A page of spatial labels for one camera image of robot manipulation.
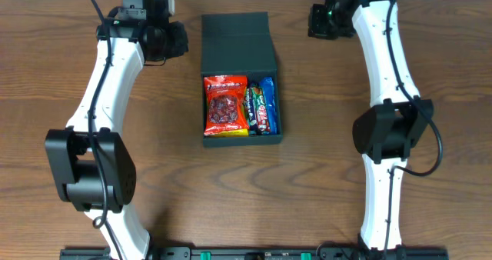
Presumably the yellow candy bag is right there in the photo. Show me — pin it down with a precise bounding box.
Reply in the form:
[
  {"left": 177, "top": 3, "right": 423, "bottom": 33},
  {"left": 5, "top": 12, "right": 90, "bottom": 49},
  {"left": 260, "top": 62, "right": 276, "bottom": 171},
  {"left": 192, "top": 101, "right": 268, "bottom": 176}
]
[{"left": 209, "top": 129, "right": 249, "bottom": 138}]

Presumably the red green KitKat Milo bar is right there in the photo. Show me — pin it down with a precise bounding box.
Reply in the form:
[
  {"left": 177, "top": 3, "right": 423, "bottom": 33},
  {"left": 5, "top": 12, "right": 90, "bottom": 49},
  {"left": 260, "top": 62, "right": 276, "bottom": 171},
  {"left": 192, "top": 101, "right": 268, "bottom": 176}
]
[{"left": 253, "top": 86, "right": 271, "bottom": 135}]

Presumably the dark blue chocolate bar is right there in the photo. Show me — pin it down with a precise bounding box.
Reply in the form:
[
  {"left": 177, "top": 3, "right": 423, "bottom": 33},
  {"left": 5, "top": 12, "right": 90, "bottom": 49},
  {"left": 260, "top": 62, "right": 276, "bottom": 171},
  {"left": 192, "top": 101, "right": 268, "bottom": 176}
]
[{"left": 244, "top": 88, "right": 258, "bottom": 135}]

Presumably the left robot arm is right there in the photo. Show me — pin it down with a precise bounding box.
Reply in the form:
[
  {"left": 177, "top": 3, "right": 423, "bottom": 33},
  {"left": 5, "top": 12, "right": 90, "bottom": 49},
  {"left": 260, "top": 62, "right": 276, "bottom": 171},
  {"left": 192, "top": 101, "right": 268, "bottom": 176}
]
[{"left": 45, "top": 0, "right": 188, "bottom": 259}]

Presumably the right black cable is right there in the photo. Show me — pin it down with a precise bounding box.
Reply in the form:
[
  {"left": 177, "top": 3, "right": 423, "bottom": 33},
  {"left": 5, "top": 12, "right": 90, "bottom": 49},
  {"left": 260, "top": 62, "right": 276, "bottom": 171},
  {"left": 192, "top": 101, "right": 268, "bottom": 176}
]
[{"left": 314, "top": 0, "right": 444, "bottom": 260}]

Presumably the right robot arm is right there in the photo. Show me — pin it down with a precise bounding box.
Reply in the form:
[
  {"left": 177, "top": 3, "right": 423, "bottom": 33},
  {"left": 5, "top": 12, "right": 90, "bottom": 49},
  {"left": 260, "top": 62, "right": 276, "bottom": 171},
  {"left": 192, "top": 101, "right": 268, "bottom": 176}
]
[{"left": 308, "top": 0, "right": 446, "bottom": 259}]

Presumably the black cable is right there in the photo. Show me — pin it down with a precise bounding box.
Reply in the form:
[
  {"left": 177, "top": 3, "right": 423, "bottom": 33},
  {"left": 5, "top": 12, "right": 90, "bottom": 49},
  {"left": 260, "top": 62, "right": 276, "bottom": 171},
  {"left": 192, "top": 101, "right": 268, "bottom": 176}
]
[
  {"left": 78, "top": 0, "right": 170, "bottom": 260},
  {"left": 314, "top": 0, "right": 444, "bottom": 260}
]

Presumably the blue Oreo cookie pack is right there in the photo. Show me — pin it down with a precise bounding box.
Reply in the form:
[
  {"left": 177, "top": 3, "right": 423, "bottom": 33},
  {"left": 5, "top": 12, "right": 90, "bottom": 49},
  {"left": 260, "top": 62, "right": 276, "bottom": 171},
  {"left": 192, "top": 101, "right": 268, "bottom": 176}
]
[{"left": 260, "top": 77, "right": 278, "bottom": 135}]

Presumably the left black cable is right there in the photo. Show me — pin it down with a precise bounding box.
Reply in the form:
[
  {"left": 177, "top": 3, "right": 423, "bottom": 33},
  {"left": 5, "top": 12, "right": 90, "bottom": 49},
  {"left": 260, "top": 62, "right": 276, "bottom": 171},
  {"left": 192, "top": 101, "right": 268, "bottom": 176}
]
[{"left": 78, "top": 0, "right": 170, "bottom": 260}]

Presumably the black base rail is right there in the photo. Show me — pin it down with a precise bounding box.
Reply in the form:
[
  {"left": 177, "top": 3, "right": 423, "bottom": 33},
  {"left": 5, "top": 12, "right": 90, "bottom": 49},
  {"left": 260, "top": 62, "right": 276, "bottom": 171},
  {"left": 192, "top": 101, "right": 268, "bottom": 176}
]
[{"left": 58, "top": 245, "right": 450, "bottom": 260}]

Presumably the black cardboard box with lid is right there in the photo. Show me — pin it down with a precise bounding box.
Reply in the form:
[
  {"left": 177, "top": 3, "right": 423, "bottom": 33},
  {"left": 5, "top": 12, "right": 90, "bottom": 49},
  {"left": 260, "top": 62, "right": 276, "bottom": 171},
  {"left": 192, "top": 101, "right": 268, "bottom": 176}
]
[{"left": 201, "top": 12, "right": 283, "bottom": 148}]

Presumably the red Maltesers candy bag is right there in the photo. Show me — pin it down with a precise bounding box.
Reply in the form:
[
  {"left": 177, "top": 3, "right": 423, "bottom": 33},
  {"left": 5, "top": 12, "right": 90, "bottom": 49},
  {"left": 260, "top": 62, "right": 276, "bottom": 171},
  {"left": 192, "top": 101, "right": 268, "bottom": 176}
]
[{"left": 204, "top": 75, "right": 249, "bottom": 137}]

